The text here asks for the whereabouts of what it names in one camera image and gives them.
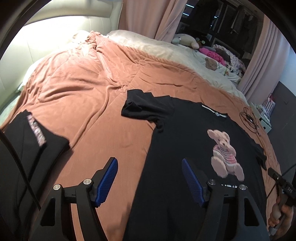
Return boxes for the pink clothing pile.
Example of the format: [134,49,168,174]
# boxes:
[199,47,226,66]

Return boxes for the black teddy bear t-shirt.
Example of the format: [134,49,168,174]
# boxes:
[121,89,266,240]

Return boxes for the brown teddy bear toy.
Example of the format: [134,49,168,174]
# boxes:
[205,57,218,71]

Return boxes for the person's right hand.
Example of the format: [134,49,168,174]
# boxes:
[268,194,293,240]

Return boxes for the cream bed sheet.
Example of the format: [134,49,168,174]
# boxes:
[107,30,247,102]

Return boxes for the black coiled cable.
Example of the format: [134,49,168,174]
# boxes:
[239,106,261,136]

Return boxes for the salmon orange blanket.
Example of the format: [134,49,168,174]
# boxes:
[2,32,278,240]

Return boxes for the folded black printed garment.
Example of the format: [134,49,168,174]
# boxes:
[1,110,69,240]

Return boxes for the pink curtain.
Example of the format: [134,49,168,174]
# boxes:
[118,0,187,43]

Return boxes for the white plush toy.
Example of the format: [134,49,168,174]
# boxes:
[171,34,200,50]

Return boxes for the white padded headboard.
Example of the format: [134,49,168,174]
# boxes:
[1,1,123,105]

